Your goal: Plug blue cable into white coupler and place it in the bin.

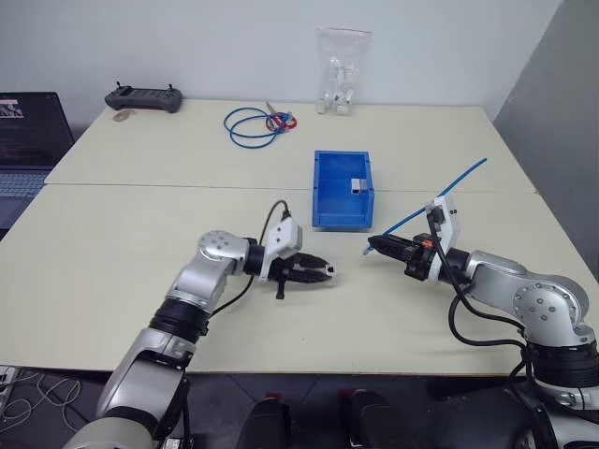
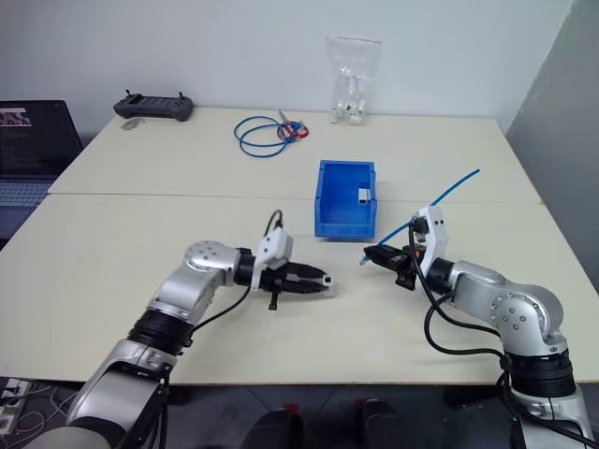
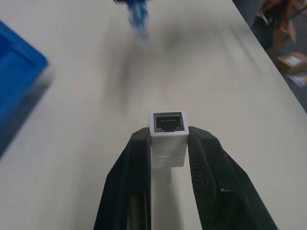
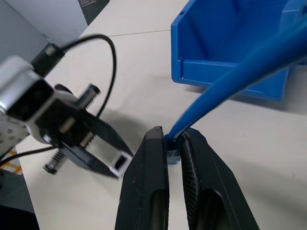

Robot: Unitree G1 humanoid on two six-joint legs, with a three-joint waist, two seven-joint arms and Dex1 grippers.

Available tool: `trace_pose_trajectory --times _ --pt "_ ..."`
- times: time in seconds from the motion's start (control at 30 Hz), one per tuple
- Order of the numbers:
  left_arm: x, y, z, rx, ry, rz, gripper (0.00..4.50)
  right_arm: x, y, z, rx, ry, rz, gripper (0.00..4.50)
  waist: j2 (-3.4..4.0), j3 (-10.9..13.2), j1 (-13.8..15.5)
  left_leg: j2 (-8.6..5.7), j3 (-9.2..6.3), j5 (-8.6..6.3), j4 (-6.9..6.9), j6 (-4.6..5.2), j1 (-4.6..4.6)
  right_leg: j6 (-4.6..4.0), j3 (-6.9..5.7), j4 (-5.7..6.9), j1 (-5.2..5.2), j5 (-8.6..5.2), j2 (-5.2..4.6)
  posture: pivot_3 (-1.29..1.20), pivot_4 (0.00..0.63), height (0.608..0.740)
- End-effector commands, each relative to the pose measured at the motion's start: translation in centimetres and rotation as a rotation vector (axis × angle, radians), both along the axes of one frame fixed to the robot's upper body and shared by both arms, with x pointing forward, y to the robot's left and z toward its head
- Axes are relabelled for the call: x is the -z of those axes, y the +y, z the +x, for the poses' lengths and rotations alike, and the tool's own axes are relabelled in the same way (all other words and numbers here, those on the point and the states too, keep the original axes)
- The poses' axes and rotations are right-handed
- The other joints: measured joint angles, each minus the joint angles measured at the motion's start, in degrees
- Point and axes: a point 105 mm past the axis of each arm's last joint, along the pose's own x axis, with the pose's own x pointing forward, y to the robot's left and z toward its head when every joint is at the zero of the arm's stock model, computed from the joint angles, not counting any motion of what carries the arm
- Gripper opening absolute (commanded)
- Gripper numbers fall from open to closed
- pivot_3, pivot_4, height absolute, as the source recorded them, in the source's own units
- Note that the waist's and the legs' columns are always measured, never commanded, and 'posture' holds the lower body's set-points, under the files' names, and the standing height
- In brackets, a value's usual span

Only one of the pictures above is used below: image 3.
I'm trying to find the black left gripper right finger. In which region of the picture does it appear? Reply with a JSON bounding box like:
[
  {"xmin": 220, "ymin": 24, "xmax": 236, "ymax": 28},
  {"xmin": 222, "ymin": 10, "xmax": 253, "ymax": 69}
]
[{"xmin": 187, "ymin": 126, "xmax": 281, "ymax": 230}]

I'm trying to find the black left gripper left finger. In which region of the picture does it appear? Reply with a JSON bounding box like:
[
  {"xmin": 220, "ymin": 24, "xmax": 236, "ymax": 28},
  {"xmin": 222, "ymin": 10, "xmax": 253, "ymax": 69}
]
[{"xmin": 94, "ymin": 127, "xmax": 153, "ymax": 230}]

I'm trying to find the white ethernet coupler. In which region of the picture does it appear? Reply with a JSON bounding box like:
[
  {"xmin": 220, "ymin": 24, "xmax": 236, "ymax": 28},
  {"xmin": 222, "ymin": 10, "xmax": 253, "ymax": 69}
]
[{"xmin": 148, "ymin": 109, "xmax": 190, "ymax": 169}]

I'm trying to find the blue plastic bin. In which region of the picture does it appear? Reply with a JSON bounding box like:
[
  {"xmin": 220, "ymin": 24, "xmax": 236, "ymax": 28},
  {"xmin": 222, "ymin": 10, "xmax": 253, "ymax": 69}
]
[{"xmin": 0, "ymin": 20, "xmax": 49, "ymax": 159}]

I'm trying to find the flat cardboard box with label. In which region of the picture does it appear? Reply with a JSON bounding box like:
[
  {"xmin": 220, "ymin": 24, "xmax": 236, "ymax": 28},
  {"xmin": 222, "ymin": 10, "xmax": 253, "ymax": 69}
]
[{"xmin": 275, "ymin": 51, "xmax": 307, "ymax": 77}]

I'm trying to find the black office chair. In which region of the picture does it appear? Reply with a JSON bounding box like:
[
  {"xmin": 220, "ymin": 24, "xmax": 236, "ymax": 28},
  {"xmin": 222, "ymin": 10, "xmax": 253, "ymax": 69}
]
[{"xmin": 251, "ymin": 14, "xmax": 274, "ymax": 50}]

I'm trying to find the brown cardboard box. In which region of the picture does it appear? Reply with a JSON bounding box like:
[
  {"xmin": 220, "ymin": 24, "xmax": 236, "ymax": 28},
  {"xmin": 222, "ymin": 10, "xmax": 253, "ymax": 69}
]
[{"xmin": 261, "ymin": 0, "xmax": 307, "ymax": 56}]

